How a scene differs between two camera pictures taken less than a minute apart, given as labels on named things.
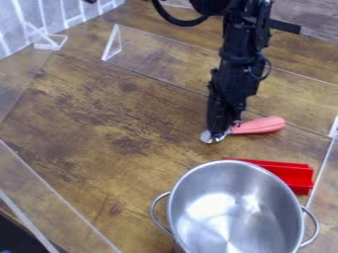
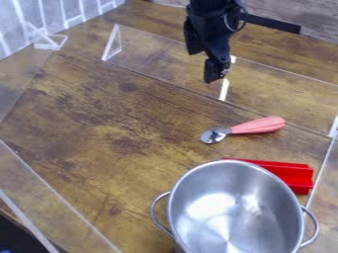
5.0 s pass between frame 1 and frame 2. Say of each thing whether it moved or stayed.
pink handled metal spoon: stayed
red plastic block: stayed
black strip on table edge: stayed
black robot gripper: moved
